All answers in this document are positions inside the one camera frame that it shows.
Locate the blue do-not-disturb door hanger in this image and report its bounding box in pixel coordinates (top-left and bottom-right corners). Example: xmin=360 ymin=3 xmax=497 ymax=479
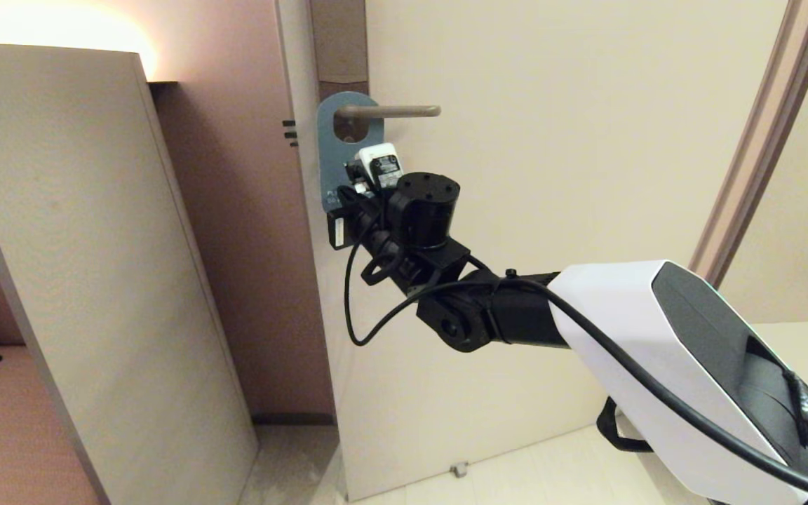
xmin=316 ymin=91 xmax=386 ymax=215

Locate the metal lock plate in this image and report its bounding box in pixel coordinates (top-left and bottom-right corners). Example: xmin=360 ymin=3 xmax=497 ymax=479
xmin=308 ymin=0 xmax=369 ymax=100

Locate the white door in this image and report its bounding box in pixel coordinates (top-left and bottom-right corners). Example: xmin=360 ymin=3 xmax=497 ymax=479
xmin=274 ymin=0 xmax=787 ymax=502

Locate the dark skirting board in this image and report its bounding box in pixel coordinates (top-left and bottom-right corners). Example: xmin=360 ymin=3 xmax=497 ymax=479
xmin=252 ymin=413 xmax=337 ymax=427

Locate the beige upright panel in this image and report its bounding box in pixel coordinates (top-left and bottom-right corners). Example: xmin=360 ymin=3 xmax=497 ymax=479
xmin=0 ymin=43 xmax=259 ymax=505

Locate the metal door handle lever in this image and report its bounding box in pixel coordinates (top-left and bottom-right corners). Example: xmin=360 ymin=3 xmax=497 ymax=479
xmin=336 ymin=105 xmax=442 ymax=119

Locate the black strap loop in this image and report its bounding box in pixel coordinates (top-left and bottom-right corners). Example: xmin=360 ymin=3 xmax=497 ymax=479
xmin=596 ymin=396 xmax=655 ymax=454

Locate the beige door frame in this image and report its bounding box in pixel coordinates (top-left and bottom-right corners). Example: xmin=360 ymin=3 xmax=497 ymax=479
xmin=688 ymin=0 xmax=808 ymax=290

